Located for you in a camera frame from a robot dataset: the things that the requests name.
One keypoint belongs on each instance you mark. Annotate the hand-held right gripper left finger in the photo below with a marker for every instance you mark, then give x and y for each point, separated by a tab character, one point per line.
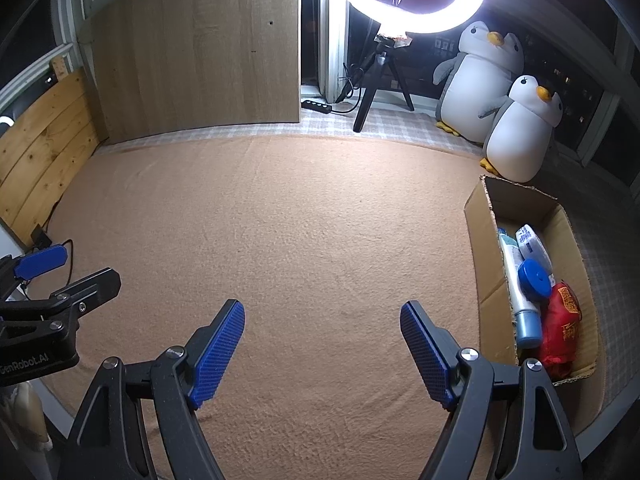
220	350

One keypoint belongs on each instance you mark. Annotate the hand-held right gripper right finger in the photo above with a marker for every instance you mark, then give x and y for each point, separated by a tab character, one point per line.
425	355

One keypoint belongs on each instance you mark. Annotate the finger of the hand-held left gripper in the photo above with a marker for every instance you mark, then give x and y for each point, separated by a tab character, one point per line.
42	262
95	285

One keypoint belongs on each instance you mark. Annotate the cardboard box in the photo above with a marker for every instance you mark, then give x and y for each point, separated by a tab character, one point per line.
482	270

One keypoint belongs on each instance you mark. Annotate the white bottle with blue cap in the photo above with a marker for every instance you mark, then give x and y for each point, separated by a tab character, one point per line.
520	300

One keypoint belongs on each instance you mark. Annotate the blue round jar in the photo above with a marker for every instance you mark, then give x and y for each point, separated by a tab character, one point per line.
534	280

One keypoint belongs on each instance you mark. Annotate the red pouch with gold print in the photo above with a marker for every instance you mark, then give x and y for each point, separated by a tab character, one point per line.
560	330

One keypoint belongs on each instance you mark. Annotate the white printed tissue pack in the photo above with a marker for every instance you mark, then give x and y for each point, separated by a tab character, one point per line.
532	250

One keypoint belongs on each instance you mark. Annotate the black power adapter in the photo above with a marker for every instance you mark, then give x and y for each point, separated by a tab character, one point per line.
41	238

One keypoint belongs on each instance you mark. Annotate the pale beige object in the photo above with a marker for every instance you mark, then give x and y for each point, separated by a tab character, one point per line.
25	410

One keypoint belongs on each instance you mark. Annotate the wooden plank headboard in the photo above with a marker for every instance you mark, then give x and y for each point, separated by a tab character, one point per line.
45	150

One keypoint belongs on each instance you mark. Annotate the small penguin plush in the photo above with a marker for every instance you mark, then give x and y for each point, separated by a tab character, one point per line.
520	140

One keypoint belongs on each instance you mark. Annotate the light wooden board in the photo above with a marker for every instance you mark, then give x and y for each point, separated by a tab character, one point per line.
200	50

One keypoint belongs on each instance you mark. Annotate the black tripod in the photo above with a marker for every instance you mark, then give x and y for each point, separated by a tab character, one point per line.
367	100

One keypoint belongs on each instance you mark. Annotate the black power strip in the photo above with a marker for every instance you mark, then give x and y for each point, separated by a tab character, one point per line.
315	105

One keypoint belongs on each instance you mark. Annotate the large penguin plush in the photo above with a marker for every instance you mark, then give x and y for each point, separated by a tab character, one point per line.
470	95

